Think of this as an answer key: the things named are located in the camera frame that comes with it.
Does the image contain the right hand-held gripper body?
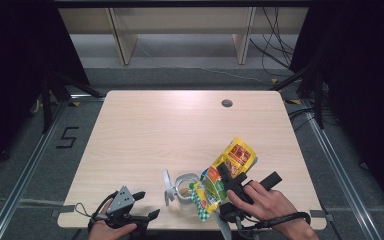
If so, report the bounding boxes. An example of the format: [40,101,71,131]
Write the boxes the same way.
[213,171,283,240]

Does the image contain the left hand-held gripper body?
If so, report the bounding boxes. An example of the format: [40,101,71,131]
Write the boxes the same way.
[104,185,151,235]

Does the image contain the yellow seasoning pouch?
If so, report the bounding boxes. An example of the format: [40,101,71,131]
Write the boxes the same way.
[189,136,259,223]

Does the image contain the clear jar with white lid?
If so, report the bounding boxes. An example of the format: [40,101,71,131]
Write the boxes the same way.
[162,168,204,214]

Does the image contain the person's left hand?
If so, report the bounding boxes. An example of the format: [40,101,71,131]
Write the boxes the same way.
[87,199,138,240]

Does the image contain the person's right hand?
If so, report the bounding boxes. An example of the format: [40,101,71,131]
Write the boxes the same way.
[226,180,312,232]

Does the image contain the grey floor tape piece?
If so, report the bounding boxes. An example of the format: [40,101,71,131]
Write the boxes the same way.
[51,204,76,218]
[309,209,335,223]

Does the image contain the black metal stand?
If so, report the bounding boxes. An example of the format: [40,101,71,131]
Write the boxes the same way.
[268,59,326,130]
[40,70,106,135]

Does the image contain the light wooden shelf unit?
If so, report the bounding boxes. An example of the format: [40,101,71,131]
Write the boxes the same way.
[59,7,310,66]

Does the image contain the black curtain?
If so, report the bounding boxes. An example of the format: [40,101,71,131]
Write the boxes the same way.
[289,0,384,222]
[0,0,92,183]

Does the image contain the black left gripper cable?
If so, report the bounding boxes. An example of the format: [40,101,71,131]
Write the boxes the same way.
[87,190,119,232]

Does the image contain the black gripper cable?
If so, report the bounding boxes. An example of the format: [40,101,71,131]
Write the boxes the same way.
[87,190,119,232]
[234,211,312,240]

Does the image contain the thin grey cord loop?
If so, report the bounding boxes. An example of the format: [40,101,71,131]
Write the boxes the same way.
[74,202,96,220]

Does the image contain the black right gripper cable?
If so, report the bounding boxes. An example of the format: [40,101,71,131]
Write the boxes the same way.
[234,211,312,240]

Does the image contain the black floor cables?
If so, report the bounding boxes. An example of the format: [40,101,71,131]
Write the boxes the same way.
[287,107,315,133]

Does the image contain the metal floor rail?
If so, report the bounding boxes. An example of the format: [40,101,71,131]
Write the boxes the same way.
[0,99,68,240]
[300,99,378,240]

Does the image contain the bundle of black cables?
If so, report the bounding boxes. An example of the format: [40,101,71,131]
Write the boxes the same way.
[249,7,296,78]

